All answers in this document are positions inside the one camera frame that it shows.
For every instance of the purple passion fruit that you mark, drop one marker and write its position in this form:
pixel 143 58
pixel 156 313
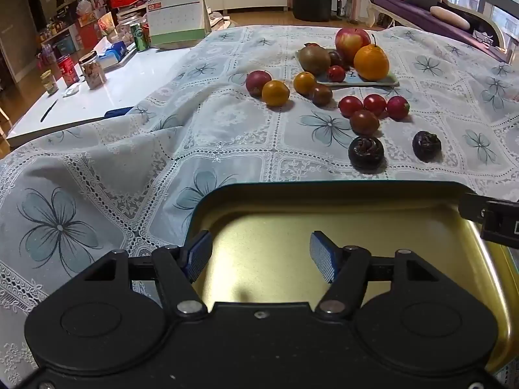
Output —
pixel 256 82

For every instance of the dark brown tomato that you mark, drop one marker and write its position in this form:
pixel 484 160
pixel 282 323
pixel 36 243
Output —
pixel 321 95
pixel 364 122

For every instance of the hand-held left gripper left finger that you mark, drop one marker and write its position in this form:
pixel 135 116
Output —
pixel 198 256

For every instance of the small green label jar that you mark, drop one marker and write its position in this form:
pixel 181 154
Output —
pixel 49 82

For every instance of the dark plum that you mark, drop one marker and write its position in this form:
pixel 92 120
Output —
pixel 336 57

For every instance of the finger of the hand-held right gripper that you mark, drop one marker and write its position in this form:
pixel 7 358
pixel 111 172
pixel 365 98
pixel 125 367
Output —
pixel 496 221

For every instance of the white lace floral tablecloth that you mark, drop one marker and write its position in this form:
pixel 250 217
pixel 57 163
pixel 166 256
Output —
pixel 243 150

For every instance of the red tin can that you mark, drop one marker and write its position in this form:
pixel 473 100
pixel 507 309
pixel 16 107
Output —
pixel 68 69

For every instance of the purple sofa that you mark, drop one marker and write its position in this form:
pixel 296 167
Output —
pixel 429 14

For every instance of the small orange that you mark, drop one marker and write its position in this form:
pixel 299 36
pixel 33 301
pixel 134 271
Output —
pixel 275 93
pixel 304 83

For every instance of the brown kiwi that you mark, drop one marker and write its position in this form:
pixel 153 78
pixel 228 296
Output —
pixel 314 59

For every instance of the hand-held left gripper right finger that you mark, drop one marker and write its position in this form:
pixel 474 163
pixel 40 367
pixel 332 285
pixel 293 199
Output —
pixel 322 260

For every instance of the small red fruit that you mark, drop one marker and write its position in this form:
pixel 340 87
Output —
pixel 313 44

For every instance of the green drink can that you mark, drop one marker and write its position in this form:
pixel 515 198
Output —
pixel 140 36

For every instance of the black round ottoman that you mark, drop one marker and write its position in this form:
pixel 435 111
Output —
pixel 311 5

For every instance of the dark mangosteen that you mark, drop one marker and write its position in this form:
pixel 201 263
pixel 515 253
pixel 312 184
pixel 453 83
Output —
pixel 426 146
pixel 366 154

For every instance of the red apple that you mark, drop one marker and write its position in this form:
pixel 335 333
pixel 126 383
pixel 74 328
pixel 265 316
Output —
pixel 351 40

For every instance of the large orange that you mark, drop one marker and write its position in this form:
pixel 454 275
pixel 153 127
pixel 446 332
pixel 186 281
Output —
pixel 371 64

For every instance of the gold metal tray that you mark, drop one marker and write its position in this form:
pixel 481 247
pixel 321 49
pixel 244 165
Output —
pixel 263 227

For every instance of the pink red radish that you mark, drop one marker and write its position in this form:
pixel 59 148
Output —
pixel 397 107

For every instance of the glass jar with black lid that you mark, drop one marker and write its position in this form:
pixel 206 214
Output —
pixel 93 72

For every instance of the light blue rectangular plate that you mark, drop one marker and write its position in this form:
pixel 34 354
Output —
pixel 365 82

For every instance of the desk calendar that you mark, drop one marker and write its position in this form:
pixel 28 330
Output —
pixel 176 18

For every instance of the black pen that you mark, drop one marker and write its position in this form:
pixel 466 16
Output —
pixel 48 110

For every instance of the small red tomato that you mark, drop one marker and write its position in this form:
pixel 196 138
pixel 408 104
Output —
pixel 336 73

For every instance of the blue tissue box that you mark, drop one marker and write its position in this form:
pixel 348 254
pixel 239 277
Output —
pixel 110 54

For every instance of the white bolster pillow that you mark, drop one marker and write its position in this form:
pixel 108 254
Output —
pixel 450 17

